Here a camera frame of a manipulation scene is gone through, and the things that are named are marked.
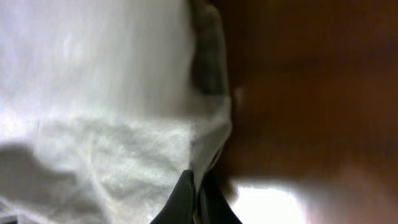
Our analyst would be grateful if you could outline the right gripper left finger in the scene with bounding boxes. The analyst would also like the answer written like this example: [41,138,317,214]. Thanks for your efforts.
[150,170,195,224]

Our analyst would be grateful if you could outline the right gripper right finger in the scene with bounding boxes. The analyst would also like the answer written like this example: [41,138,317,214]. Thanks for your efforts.
[198,175,242,224]

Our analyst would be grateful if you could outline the grey-green cotton shorts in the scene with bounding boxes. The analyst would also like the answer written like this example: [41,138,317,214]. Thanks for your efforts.
[1,0,232,223]

